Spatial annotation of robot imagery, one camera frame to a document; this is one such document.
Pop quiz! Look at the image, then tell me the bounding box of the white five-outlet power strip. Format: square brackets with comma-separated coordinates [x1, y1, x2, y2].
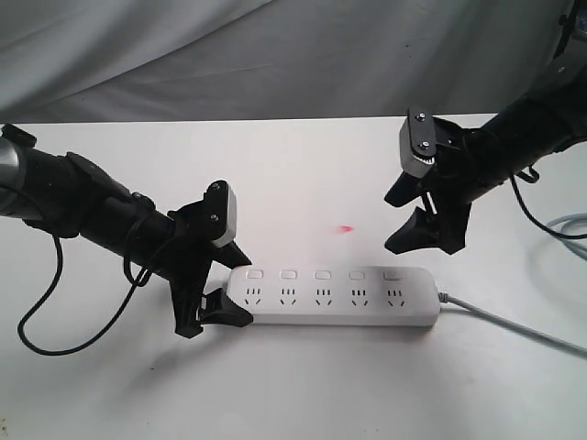
[227, 266, 441, 327]

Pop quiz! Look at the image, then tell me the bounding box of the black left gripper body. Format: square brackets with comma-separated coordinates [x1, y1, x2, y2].
[157, 201, 212, 338]

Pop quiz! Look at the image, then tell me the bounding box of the black tripod stand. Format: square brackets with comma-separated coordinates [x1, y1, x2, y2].
[553, 0, 580, 59]

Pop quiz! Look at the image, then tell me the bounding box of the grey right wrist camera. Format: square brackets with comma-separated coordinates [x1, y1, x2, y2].
[399, 105, 437, 179]

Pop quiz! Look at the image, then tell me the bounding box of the grey power cable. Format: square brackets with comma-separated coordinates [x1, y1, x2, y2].
[437, 213, 587, 357]

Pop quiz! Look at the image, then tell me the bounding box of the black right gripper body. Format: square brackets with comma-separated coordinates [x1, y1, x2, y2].
[423, 116, 472, 255]

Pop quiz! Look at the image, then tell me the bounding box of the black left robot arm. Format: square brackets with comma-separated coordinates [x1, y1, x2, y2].
[1, 124, 253, 338]

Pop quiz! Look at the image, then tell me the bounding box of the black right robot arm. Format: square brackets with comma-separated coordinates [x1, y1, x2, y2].
[384, 1, 586, 255]

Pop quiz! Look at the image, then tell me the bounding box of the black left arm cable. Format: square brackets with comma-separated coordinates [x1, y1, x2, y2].
[0, 182, 216, 357]

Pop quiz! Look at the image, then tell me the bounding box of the white backdrop cloth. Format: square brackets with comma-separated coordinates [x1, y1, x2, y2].
[1, 1, 572, 123]

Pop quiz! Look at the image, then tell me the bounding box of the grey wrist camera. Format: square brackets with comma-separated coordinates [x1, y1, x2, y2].
[204, 180, 238, 248]
[399, 105, 437, 179]

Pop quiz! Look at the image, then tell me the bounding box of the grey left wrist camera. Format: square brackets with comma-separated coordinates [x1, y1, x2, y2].
[204, 180, 238, 248]

